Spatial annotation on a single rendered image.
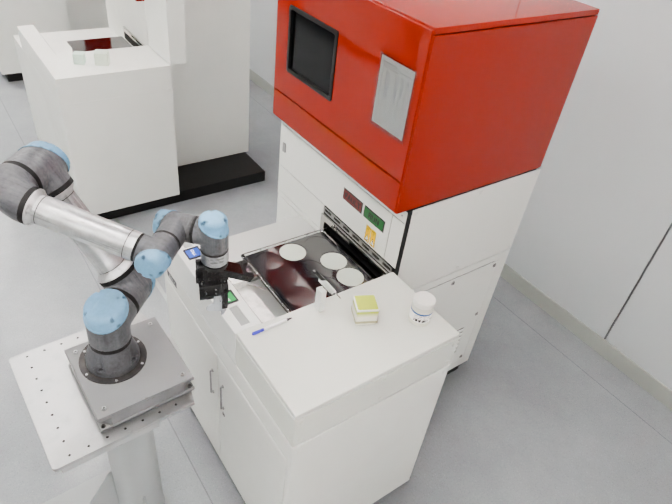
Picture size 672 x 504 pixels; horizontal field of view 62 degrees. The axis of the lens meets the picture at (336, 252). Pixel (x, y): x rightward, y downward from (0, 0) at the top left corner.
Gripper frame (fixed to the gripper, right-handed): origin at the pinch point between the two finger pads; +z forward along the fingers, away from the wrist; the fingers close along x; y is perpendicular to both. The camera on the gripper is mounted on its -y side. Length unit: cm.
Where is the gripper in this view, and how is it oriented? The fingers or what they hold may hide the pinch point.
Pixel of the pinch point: (223, 307)
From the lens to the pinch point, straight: 173.7
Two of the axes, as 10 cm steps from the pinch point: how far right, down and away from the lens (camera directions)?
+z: -1.2, 7.3, 6.7
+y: -9.4, 1.4, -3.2
